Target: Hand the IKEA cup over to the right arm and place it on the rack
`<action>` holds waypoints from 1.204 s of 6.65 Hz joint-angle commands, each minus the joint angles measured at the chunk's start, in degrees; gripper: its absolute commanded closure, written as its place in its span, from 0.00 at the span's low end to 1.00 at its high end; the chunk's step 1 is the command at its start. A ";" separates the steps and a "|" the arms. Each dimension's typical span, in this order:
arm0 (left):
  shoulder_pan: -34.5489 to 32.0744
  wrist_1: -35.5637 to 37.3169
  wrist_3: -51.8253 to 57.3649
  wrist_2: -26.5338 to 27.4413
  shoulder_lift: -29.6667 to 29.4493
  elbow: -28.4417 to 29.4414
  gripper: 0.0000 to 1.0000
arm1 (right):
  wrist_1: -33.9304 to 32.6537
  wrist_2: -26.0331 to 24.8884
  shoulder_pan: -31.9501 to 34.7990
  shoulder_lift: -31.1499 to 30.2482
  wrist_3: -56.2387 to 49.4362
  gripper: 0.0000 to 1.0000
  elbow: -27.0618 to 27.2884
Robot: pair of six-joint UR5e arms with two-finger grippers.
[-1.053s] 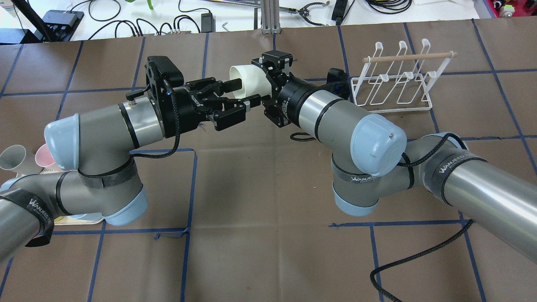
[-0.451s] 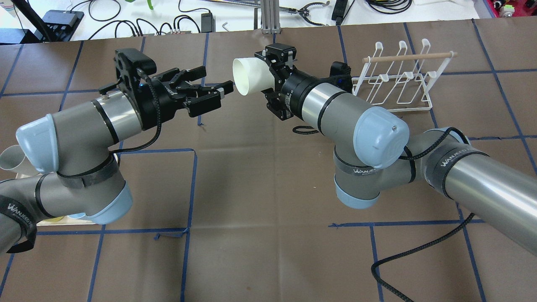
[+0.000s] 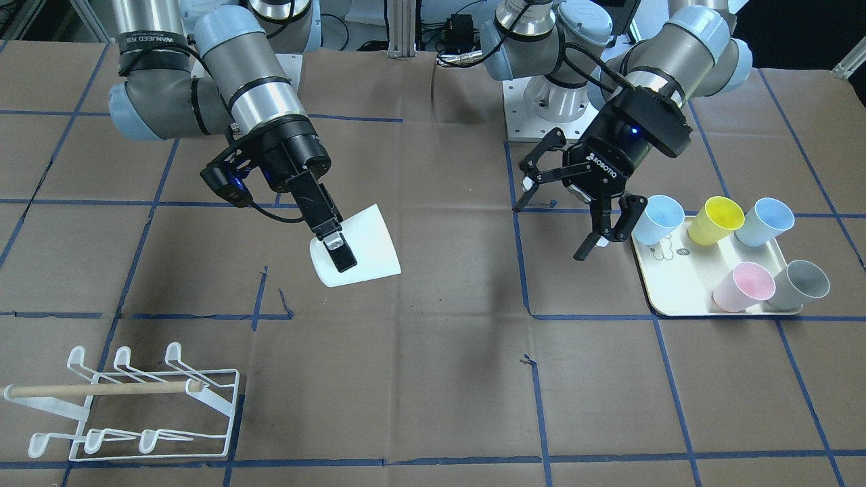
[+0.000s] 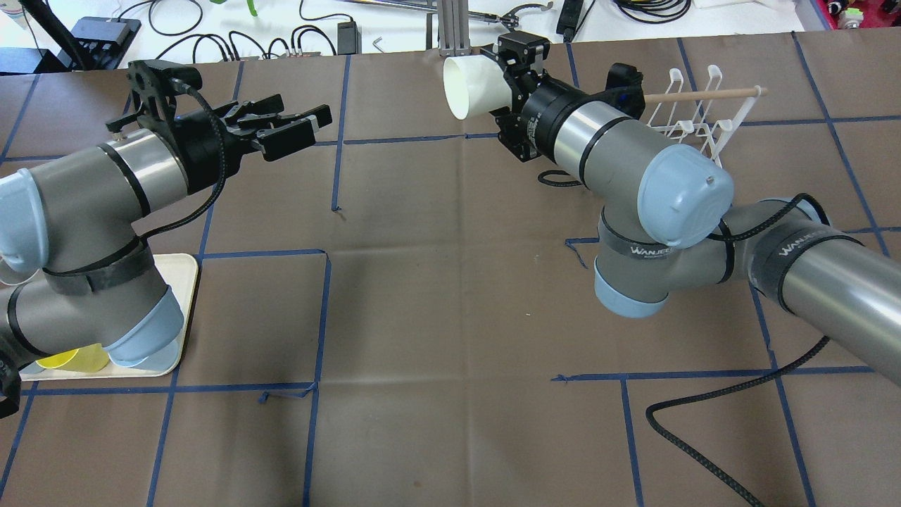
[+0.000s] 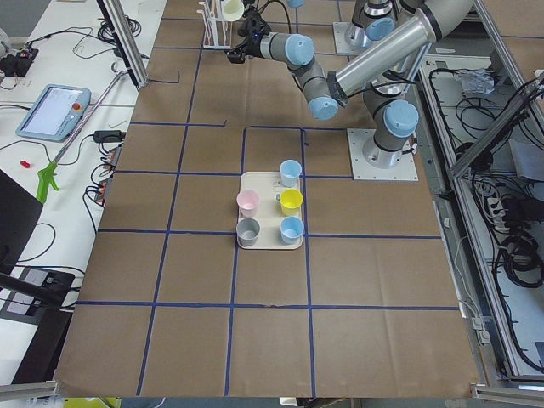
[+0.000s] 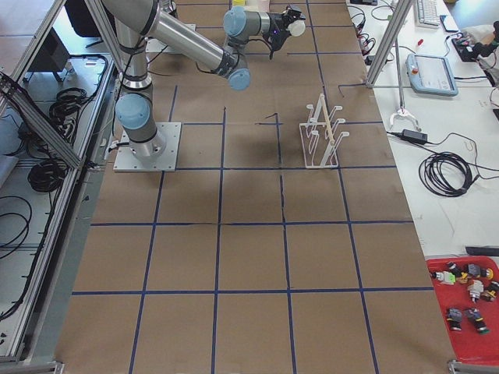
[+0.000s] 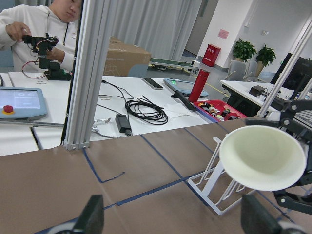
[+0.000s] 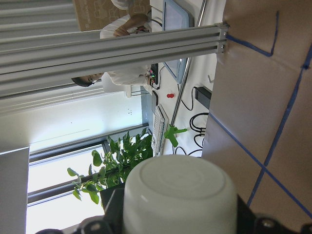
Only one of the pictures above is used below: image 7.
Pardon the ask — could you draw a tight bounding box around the aluminium frame post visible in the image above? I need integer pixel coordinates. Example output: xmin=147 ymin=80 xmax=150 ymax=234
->
xmin=63 ymin=0 xmax=117 ymax=150

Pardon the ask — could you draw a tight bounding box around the cardboard box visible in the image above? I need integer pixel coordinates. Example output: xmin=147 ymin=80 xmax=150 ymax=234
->
xmin=103 ymin=36 xmax=151 ymax=77

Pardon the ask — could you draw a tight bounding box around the black smartphone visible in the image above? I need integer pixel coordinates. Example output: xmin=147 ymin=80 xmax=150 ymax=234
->
xmin=142 ymin=77 xmax=163 ymax=90

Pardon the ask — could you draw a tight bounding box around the coiled black cable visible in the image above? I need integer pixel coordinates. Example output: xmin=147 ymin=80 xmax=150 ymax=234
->
xmin=124 ymin=95 xmax=169 ymax=125

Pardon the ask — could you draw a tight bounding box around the person in white hoodie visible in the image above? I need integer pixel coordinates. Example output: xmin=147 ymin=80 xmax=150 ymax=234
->
xmin=0 ymin=0 xmax=82 ymax=73

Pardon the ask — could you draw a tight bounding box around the blue teach pendant tablet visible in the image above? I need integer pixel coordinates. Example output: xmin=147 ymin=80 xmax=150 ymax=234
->
xmin=0 ymin=87 xmax=48 ymax=120

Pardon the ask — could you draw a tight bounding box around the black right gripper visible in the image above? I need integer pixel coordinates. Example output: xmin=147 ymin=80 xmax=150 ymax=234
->
xmin=245 ymin=99 xmax=312 ymax=215

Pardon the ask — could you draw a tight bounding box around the cream white plastic cup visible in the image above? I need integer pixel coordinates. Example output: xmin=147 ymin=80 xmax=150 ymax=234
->
xmin=219 ymin=125 xmax=307 ymax=191

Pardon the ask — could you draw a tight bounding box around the red parts bin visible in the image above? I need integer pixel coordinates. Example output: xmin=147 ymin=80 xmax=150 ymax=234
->
xmin=193 ymin=100 xmax=247 ymax=122

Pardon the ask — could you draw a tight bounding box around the black monitor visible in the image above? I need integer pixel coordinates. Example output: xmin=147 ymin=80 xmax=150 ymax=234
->
xmin=282 ymin=57 xmax=312 ymax=99

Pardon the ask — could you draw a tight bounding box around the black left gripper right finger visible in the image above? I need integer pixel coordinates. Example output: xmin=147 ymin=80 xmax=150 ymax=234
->
xmin=240 ymin=195 xmax=306 ymax=234

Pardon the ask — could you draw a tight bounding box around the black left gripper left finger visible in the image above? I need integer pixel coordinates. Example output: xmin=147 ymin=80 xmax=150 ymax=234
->
xmin=36 ymin=194 xmax=105 ymax=234

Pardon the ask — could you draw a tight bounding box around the red thermos bottle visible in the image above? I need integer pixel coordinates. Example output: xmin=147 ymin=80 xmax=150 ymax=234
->
xmin=188 ymin=69 xmax=209 ymax=102

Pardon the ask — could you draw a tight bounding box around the black power adapter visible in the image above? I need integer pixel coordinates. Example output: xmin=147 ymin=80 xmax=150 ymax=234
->
xmin=115 ymin=114 xmax=132 ymax=136

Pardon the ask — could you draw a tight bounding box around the white wire cup rack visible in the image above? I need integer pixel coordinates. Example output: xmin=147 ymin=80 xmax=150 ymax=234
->
xmin=187 ymin=137 xmax=255 ymax=215

